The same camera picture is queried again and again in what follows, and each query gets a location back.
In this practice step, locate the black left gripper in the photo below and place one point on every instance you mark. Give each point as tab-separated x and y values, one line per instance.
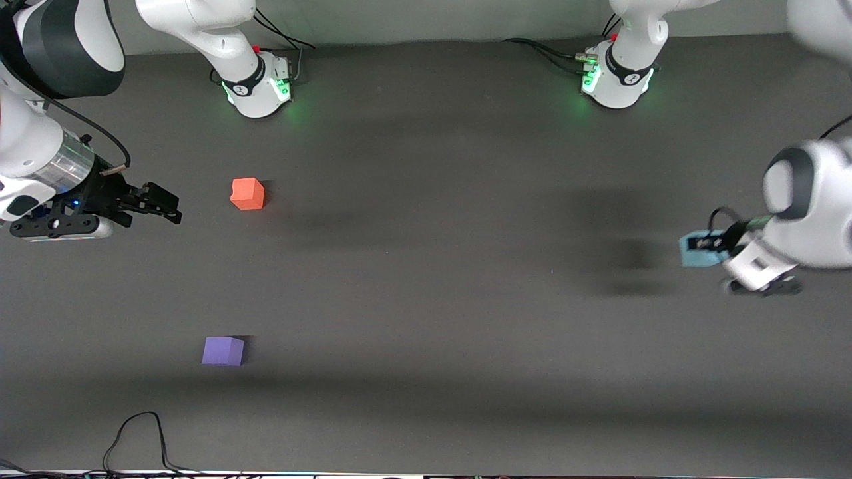
735	234

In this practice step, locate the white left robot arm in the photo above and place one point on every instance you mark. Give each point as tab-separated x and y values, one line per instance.
819	206

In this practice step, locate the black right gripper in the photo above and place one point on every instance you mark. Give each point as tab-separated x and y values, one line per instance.
101	190

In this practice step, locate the dark grey table cover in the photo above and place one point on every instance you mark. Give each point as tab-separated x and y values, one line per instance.
426	299

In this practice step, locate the purple foam block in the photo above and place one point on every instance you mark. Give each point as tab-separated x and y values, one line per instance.
223	351

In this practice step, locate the orange foam block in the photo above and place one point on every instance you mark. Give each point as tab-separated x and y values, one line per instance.
247	194

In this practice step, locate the light blue foam block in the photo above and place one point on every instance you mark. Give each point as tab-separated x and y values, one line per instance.
687	256

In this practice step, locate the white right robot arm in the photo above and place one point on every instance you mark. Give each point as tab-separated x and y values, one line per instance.
200	23

